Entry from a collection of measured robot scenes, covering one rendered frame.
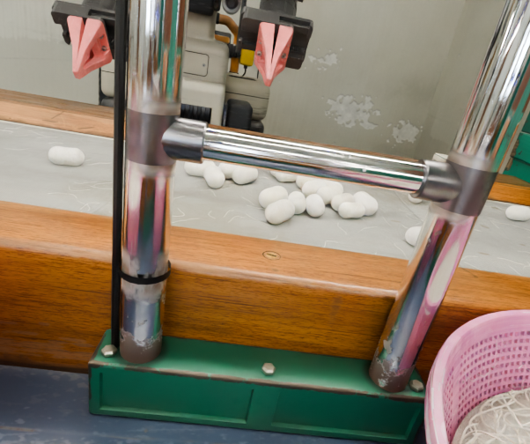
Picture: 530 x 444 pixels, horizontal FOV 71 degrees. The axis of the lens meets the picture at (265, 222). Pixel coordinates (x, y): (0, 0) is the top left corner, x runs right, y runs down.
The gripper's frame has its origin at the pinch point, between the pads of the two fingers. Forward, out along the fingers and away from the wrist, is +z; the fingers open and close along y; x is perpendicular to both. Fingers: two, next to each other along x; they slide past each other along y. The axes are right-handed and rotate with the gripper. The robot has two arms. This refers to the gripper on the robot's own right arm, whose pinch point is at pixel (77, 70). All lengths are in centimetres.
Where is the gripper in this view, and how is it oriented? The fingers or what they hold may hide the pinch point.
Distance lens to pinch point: 61.7
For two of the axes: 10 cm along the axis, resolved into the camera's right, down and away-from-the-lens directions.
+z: -0.9, 9.0, -4.3
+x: -1.4, 4.1, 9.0
